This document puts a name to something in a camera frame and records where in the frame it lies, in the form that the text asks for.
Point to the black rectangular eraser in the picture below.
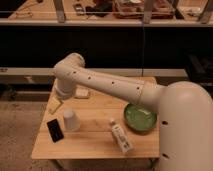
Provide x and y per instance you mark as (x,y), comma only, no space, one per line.
(55,130)

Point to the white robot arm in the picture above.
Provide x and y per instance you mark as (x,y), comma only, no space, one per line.
(185,111)

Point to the clear plastic food tray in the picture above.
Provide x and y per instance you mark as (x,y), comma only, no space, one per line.
(135,9)

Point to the wooden table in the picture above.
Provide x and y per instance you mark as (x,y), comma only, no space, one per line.
(93,140)

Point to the yellow sponge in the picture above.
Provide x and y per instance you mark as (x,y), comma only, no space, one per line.
(54,104)

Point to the dark equipment at right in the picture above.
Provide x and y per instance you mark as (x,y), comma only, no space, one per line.
(200,69)

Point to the white upturned paper cup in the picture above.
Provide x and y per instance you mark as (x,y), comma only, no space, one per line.
(71,120)

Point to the white tube bottle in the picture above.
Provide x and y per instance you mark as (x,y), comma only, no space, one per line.
(120,137)

